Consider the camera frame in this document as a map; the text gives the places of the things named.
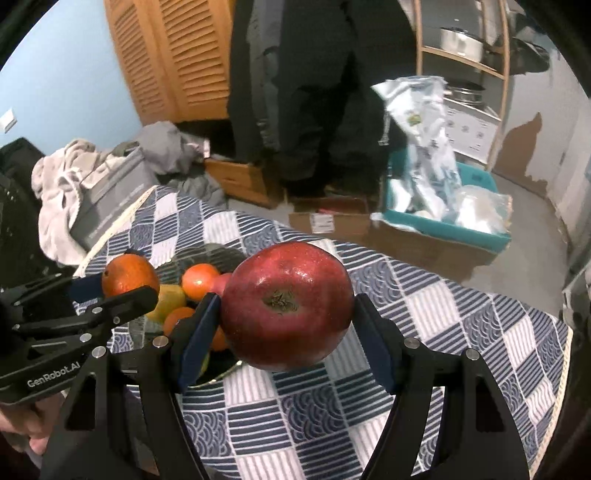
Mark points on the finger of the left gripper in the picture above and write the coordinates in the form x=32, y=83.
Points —
x=57, y=288
x=120, y=306

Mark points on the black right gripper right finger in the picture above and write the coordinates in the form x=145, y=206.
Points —
x=478, y=438

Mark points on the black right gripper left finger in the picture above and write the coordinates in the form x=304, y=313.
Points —
x=91, y=438

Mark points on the yellow green mango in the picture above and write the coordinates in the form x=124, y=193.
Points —
x=170, y=297

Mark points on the small orange tangerine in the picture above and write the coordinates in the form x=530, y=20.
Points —
x=196, y=280

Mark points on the large orange front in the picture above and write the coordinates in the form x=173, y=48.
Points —
x=219, y=341

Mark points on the red apple front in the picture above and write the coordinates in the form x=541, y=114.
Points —
x=219, y=283

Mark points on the large dark red apple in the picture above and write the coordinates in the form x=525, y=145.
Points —
x=287, y=307

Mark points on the person's hand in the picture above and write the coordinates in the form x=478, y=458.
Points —
x=35, y=421

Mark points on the dark glass bowl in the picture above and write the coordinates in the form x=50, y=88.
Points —
x=138, y=332

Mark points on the grey flat box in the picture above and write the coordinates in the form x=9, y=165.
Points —
x=110, y=197

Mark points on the beige towel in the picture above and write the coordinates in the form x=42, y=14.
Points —
x=60, y=181

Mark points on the blue white patterned tablecloth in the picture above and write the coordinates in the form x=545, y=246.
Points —
x=325, y=422

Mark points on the grey clothes pile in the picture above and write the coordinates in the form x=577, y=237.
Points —
x=175, y=159

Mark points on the wooden drawer box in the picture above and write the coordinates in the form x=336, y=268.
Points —
x=246, y=182

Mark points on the clear plastic bag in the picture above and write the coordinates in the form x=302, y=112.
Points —
x=483, y=210

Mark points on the brown cardboard box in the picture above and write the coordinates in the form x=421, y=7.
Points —
x=348, y=219

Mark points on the white blue printed bag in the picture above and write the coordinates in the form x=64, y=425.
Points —
x=416, y=106

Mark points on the teal cardboard box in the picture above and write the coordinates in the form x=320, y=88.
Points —
x=406, y=210

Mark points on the wooden louvered cabinet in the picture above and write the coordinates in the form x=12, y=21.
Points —
x=174, y=55

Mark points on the black hanging clothes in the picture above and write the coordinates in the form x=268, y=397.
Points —
x=301, y=98

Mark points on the white storage box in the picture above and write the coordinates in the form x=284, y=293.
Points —
x=471, y=130

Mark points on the metal pot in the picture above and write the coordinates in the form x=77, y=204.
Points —
x=462, y=43

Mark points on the wooden shelf frame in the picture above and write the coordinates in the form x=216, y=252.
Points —
x=485, y=19

